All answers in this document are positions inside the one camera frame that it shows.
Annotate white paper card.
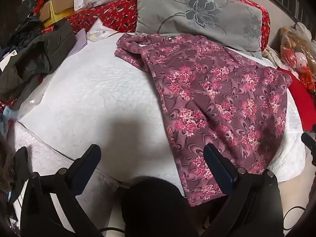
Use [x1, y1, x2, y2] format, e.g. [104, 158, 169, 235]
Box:
[0, 50, 18, 71]

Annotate bagged plush toys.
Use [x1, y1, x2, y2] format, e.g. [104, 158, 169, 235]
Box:
[279, 22, 316, 92]

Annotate brown cardboard box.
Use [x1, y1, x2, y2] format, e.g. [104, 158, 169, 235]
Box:
[39, 0, 76, 23]

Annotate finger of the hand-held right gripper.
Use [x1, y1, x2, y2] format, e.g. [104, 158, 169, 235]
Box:
[301, 125, 316, 165]

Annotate dark olive jacket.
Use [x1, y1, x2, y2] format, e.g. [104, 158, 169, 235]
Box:
[0, 18, 77, 110]

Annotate dark cloth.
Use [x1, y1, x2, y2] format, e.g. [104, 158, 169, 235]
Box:
[120, 176, 188, 237]

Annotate grey flower print pillow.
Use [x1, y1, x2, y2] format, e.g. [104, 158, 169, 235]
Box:
[134, 0, 268, 60]

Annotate white plastic packet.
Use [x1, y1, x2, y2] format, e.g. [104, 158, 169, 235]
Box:
[86, 18, 119, 42]

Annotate pale purple sheet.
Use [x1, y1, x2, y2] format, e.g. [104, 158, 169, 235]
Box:
[67, 28, 88, 57]

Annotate yellow box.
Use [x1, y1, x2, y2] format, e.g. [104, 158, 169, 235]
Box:
[42, 0, 74, 27]

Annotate light blue cloth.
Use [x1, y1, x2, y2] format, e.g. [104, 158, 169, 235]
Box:
[0, 106, 19, 139]

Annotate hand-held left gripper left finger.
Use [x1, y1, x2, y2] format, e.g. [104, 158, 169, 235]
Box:
[20, 144, 102, 237]

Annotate white quilted mat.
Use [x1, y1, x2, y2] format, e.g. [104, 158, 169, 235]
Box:
[13, 31, 308, 203]

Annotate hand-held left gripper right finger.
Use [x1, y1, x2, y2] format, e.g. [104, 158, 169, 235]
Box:
[203, 144, 284, 237]

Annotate plain red cloth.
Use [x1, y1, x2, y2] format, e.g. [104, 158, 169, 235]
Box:
[276, 67, 316, 131]

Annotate red floral bedsheet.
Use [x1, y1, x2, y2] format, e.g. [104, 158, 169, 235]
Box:
[42, 0, 271, 52]

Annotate black cable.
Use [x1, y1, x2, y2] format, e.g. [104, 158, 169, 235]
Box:
[283, 206, 307, 231]

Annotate pink floral garment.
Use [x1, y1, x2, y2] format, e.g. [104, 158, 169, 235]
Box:
[114, 33, 293, 206]

